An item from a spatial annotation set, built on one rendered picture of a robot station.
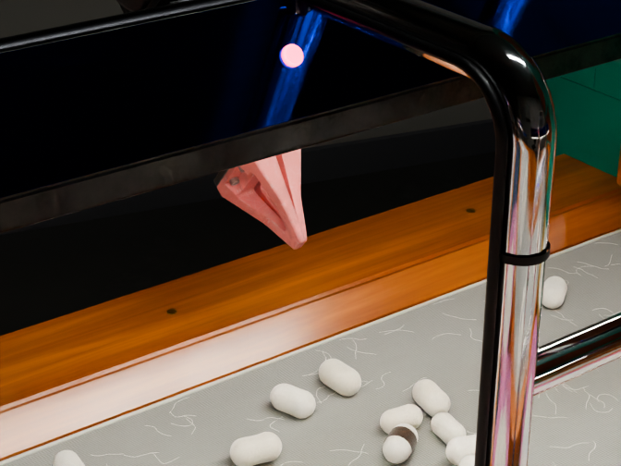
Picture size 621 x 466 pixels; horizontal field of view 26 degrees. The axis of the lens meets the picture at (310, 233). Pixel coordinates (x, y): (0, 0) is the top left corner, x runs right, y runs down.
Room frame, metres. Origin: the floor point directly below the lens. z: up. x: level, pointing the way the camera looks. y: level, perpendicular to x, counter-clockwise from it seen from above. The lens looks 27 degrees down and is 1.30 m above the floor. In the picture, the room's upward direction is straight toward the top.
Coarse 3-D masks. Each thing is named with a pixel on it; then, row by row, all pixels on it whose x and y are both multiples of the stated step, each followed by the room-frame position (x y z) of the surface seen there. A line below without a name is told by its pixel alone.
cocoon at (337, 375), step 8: (328, 360) 0.86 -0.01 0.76; (336, 360) 0.86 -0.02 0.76; (320, 368) 0.85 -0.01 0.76; (328, 368) 0.85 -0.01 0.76; (336, 368) 0.84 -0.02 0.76; (344, 368) 0.84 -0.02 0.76; (352, 368) 0.85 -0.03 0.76; (320, 376) 0.85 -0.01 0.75; (328, 376) 0.84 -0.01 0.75; (336, 376) 0.84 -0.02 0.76; (344, 376) 0.84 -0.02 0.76; (352, 376) 0.84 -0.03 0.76; (328, 384) 0.84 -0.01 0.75; (336, 384) 0.83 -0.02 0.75; (344, 384) 0.83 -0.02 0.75; (352, 384) 0.83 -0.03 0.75; (360, 384) 0.84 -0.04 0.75; (344, 392) 0.83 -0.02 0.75; (352, 392) 0.83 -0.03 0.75
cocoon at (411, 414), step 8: (400, 408) 0.80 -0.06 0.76; (408, 408) 0.80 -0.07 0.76; (416, 408) 0.80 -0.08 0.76; (384, 416) 0.79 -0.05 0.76; (392, 416) 0.79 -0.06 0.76; (400, 416) 0.79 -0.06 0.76; (408, 416) 0.79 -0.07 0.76; (416, 416) 0.79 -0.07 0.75; (384, 424) 0.78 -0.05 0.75; (392, 424) 0.78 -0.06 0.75; (416, 424) 0.79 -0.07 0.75
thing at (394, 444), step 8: (400, 424) 0.77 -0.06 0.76; (408, 424) 0.77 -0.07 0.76; (416, 432) 0.77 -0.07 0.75; (392, 440) 0.76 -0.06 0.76; (400, 440) 0.76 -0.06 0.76; (384, 448) 0.75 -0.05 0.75; (392, 448) 0.75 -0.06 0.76; (400, 448) 0.75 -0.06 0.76; (408, 448) 0.75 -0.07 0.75; (384, 456) 0.75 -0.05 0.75; (392, 456) 0.75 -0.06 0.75; (400, 456) 0.75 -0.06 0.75; (408, 456) 0.75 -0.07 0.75
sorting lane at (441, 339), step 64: (576, 256) 1.06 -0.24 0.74; (384, 320) 0.95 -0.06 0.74; (448, 320) 0.95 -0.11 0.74; (576, 320) 0.95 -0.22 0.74; (256, 384) 0.85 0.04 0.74; (320, 384) 0.85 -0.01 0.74; (384, 384) 0.85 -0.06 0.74; (448, 384) 0.85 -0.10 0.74; (576, 384) 0.85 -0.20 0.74; (64, 448) 0.77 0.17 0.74; (128, 448) 0.77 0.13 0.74; (192, 448) 0.77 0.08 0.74; (320, 448) 0.77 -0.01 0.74; (576, 448) 0.77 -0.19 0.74
